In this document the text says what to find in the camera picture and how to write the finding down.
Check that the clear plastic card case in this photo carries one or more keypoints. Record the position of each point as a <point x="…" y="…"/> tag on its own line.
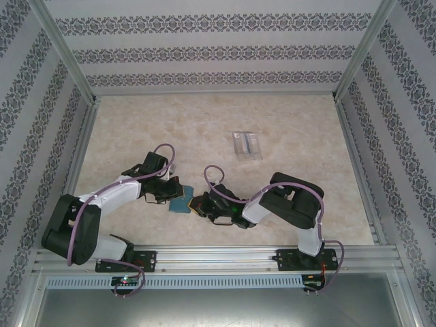
<point x="247" y="146"/>

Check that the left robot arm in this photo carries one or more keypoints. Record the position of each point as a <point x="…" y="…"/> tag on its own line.
<point x="112" y="194"/>

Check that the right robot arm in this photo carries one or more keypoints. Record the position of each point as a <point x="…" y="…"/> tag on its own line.
<point x="299" y="207"/>

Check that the grey metal sheet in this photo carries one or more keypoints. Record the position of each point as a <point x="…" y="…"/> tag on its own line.
<point x="218" y="308"/>

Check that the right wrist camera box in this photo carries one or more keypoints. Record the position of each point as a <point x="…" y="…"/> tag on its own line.
<point x="219" y="195"/>

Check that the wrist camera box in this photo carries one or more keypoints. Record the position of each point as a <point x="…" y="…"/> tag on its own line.
<point x="219" y="195"/>
<point x="155" y="161"/>

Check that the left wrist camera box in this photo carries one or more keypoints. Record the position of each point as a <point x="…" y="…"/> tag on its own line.
<point x="155" y="161"/>

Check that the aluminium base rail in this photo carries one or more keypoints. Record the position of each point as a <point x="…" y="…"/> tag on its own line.
<point x="218" y="259"/>

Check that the left side aluminium rail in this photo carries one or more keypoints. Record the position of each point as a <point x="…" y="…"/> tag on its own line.
<point x="83" y="143"/>

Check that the rear aluminium rail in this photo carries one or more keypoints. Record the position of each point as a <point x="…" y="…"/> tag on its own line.
<point x="214" y="93"/>

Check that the right side aluminium rail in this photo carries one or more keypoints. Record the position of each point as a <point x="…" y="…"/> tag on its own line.
<point x="357" y="163"/>

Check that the left rear aluminium frame post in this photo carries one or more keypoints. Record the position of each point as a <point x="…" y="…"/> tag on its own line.
<point x="61" y="44"/>

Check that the aluminium frame post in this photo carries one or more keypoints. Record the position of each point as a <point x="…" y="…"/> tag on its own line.
<point x="61" y="44"/>
<point x="364" y="44"/>

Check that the right rear aluminium frame post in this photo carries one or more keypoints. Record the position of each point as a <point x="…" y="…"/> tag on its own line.
<point x="364" y="44"/>

